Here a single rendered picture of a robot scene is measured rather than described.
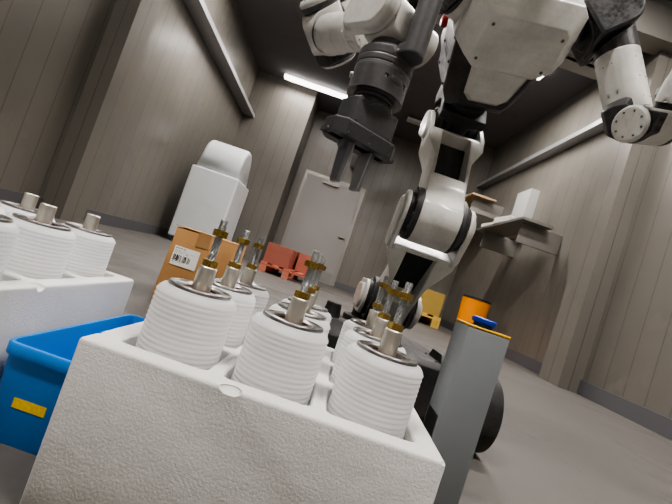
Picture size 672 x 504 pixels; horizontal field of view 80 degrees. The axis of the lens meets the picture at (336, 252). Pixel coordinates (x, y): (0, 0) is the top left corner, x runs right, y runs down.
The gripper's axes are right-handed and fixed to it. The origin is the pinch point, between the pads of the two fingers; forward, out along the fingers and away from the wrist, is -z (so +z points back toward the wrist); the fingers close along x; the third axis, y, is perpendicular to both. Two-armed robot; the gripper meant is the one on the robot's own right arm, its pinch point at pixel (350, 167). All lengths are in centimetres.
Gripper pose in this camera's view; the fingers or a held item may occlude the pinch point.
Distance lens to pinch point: 62.6
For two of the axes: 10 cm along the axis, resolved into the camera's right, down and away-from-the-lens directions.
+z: 3.2, -9.5, 0.4
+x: 7.9, 2.9, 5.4
